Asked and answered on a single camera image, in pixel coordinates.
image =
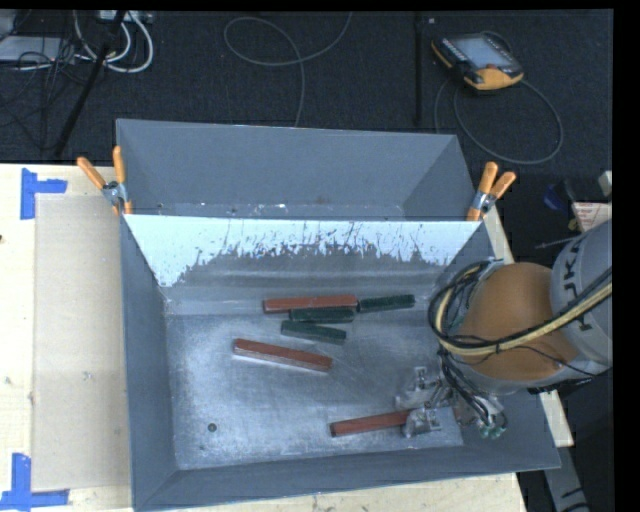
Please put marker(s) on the grey metal bin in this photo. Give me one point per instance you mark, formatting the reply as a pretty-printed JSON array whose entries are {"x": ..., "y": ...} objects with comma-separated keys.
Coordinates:
[{"x": 250, "y": 410}]

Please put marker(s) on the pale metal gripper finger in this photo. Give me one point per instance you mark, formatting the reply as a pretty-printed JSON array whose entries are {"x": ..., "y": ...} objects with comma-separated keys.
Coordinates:
[
  {"x": 421, "y": 387},
  {"x": 424, "y": 421}
]

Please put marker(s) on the red-brown flat block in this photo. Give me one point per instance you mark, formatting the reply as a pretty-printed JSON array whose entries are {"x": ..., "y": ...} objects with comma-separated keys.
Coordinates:
[
  {"x": 367, "y": 424},
  {"x": 282, "y": 355},
  {"x": 310, "y": 303}
]

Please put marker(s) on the pale flat board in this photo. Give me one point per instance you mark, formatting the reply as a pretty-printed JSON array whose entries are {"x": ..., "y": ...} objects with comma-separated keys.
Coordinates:
[{"x": 80, "y": 325}]

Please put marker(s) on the dark green flat block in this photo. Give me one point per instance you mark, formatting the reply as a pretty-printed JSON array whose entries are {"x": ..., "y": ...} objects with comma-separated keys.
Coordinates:
[
  {"x": 322, "y": 315},
  {"x": 386, "y": 302},
  {"x": 314, "y": 332}
]

